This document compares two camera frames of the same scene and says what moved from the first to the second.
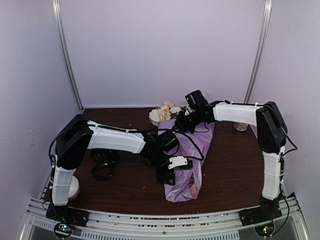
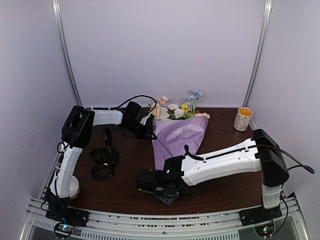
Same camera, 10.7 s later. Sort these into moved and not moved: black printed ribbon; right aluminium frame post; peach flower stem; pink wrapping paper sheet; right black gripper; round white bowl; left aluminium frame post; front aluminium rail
Moved: peach flower stem; pink wrapping paper sheet; right black gripper
Not moved: round white bowl; left aluminium frame post; black printed ribbon; front aluminium rail; right aluminium frame post
